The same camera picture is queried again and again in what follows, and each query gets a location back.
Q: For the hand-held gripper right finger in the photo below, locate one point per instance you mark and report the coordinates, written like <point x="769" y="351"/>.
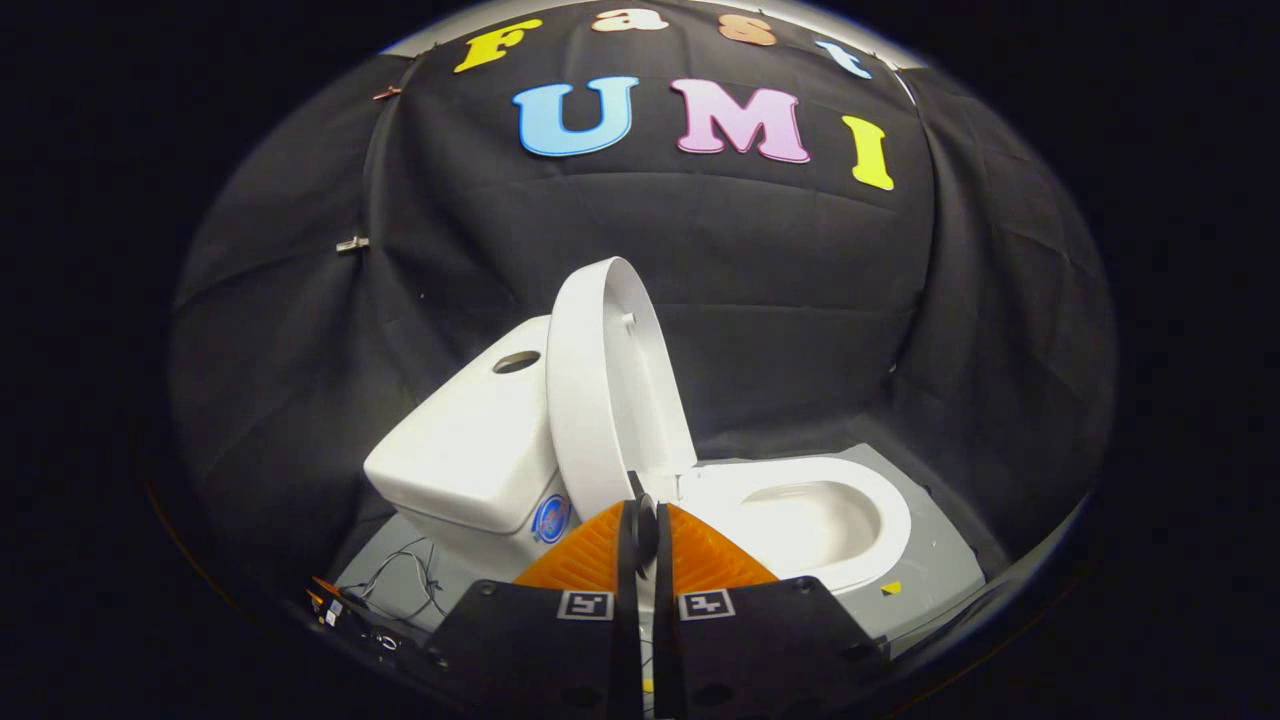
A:
<point x="760" y="650"/>

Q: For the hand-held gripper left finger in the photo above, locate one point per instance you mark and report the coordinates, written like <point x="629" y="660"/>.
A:
<point x="540" y="650"/>

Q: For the round black lid lifter tab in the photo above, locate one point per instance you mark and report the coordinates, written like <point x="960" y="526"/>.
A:
<point x="645" y="520"/>

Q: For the white toilet lid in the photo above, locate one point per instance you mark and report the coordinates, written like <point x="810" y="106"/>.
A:
<point x="600" y="400"/>

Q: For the white toilet seat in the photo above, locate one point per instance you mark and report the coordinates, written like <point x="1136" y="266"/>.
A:
<point x="720" y="480"/>

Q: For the white toilet tank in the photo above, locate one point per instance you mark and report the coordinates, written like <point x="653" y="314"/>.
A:
<point x="470" y="440"/>

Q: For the grey base board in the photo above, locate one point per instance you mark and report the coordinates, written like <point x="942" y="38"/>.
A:
<point x="935" y="560"/>

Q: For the black orange device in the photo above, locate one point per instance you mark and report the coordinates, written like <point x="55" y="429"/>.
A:
<point x="325" y="600"/>

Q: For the black backdrop cloth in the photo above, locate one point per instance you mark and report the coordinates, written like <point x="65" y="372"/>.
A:
<point x="780" y="280"/>

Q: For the white cloth clip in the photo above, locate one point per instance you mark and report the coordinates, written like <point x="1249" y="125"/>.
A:
<point x="352" y="244"/>

